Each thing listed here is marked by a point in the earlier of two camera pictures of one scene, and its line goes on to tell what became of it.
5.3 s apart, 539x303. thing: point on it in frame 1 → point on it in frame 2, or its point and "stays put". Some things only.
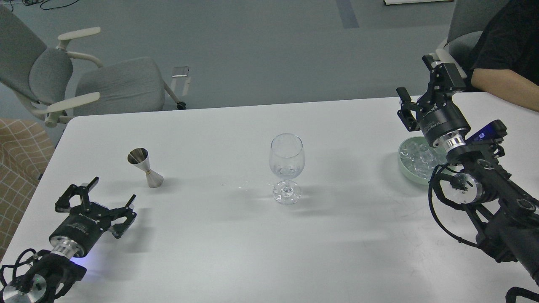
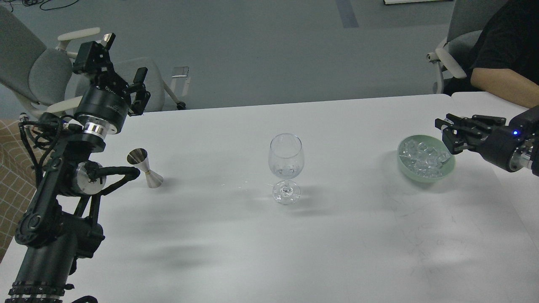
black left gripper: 78,232 → 104,106
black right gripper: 442,122 → 500,145
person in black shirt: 505,61 stays put
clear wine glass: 287,161 stays put
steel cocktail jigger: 139,157 stays put
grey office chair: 39,74 stays put
